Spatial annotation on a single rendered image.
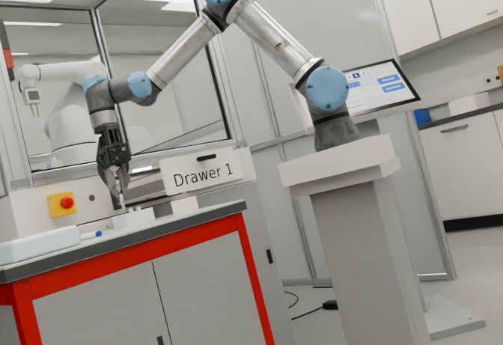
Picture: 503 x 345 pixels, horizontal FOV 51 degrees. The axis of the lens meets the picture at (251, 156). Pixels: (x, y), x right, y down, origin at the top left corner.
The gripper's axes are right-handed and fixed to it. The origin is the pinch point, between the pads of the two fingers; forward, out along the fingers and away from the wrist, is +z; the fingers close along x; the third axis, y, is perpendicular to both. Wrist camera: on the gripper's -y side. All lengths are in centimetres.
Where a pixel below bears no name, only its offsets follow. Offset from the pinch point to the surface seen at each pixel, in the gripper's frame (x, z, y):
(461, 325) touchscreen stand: 121, 83, 11
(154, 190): 11.2, 1.5, -0.1
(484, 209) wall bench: 306, 71, -90
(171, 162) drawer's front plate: 14.7, -5.3, 9.2
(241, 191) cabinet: 63, 10, -34
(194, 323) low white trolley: -3, 35, 38
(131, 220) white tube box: -1.9, 8.5, 9.6
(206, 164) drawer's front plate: 27.5, -2.5, 6.9
